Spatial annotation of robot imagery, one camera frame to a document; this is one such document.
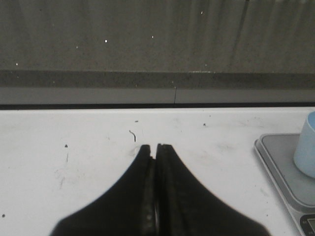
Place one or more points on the grey digital kitchen scale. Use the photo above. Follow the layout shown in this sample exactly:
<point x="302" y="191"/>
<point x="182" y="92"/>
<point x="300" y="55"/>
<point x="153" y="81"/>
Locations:
<point x="296" y="189"/>

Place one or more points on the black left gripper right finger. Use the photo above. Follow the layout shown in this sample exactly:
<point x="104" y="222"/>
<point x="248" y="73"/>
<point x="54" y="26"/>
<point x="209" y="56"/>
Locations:
<point x="185" y="207"/>

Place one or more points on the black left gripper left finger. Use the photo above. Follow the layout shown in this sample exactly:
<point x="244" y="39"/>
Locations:
<point x="126" y="209"/>

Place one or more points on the light blue plastic cup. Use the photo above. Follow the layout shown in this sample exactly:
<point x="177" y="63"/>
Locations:
<point x="304" y="157"/>

